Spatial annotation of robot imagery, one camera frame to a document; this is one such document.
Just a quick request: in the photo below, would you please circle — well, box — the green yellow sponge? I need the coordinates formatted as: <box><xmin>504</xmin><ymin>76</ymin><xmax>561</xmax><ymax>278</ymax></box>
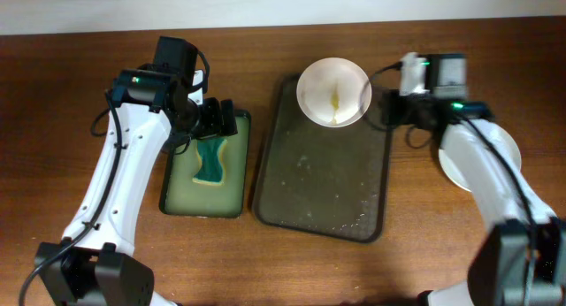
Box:
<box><xmin>192</xmin><ymin>137</ymin><xmax>227</xmax><ymax>186</ymax></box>

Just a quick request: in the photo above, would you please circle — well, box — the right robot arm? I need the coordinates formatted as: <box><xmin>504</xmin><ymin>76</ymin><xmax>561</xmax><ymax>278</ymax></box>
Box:
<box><xmin>385</xmin><ymin>52</ymin><xmax>565</xmax><ymax>306</ymax></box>

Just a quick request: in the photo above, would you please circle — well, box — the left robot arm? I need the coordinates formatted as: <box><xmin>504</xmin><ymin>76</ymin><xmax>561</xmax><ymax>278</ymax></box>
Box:
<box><xmin>30</xmin><ymin>36</ymin><xmax>237</xmax><ymax>305</ymax></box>

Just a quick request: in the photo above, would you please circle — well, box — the green soapy water tray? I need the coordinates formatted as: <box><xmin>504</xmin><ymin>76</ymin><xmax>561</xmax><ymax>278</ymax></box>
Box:
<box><xmin>159</xmin><ymin>110</ymin><xmax>251</xmax><ymax>218</ymax></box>

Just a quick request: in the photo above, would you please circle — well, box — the pink-rimmed dirty plate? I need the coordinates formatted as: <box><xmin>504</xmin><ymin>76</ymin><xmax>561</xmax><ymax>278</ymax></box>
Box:
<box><xmin>296</xmin><ymin>57</ymin><xmax>372</xmax><ymax>128</ymax></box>

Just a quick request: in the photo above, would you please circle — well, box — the dark brown serving tray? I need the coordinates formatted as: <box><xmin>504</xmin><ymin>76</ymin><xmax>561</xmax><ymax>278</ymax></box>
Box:
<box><xmin>253</xmin><ymin>74</ymin><xmax>393</xmax><ymax>243</ymax></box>

